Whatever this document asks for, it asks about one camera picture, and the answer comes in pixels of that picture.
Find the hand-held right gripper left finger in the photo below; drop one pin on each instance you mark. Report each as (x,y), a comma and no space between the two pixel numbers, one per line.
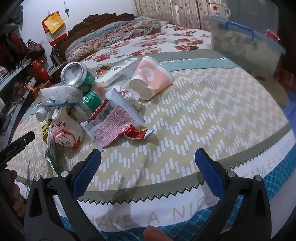
(86,172)

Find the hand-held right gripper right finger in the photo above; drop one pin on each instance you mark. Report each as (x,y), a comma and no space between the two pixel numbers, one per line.
(209,172)

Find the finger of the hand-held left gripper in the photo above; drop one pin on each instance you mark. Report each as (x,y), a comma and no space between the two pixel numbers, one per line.
(26,138)

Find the small yellow packet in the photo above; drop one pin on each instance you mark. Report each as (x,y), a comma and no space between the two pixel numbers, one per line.
(45,131)

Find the white bottle cap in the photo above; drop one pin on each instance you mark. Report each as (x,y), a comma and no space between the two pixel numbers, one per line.
(41,114)

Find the green snack wrapper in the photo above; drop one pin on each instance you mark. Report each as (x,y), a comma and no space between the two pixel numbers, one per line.
(52,160)

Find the white paper bag red print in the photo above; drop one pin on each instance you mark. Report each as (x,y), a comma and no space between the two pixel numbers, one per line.
(64,135)

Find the white plastic packet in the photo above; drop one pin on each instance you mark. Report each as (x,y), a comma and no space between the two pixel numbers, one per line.
(57,96)

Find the red and white snack wrapper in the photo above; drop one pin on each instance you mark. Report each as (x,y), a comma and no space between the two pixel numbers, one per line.
(113,120)

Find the red foil wrapper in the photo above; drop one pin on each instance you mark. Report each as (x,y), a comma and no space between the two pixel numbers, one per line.
(138,134)

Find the clear bottle with green label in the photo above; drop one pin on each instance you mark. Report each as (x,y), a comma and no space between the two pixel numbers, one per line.
(91,100)

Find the crushed green aluminium can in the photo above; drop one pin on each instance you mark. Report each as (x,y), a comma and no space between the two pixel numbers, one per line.
(75,75)

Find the small orange wrapper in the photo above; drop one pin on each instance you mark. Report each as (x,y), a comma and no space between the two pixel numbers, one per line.
(103,71)

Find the beige zigzag blanket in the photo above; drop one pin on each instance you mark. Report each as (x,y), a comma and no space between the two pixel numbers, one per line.
(196,120)

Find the red gift box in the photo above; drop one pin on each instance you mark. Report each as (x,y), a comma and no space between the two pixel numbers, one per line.
(40,71)

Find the cluttered storage shelf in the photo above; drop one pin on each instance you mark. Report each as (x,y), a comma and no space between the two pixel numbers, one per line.
(12,53)

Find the brown handbag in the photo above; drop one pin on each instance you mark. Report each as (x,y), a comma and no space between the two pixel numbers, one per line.
(34,48)

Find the flat white box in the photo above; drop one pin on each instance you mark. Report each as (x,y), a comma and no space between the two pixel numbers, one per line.
(111,74)

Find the pink and white paper cup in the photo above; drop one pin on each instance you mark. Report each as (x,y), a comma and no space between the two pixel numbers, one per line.
(150,77)

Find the carved wooden headboard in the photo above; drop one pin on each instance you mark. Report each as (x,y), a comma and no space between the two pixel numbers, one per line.
(79,24)

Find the floral patchwork quilt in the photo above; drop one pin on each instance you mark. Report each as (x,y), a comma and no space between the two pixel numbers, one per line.
(111,37)

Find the floral bed sheet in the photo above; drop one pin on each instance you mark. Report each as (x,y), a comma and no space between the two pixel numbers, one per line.
(148,44)

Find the small red packet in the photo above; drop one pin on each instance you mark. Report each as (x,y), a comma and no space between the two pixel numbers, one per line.
(271,34)

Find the white enamel mug red star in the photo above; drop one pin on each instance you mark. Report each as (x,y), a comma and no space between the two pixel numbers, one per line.
(217,10)

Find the leaf print curtain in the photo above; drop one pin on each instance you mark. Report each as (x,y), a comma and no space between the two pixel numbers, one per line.
(166,11)

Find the red and yellow wall calendar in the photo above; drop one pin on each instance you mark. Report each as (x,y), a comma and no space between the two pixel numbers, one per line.
(54,26)

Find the hanging wall ornament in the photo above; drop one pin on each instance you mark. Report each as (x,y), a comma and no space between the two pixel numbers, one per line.
(66,9)

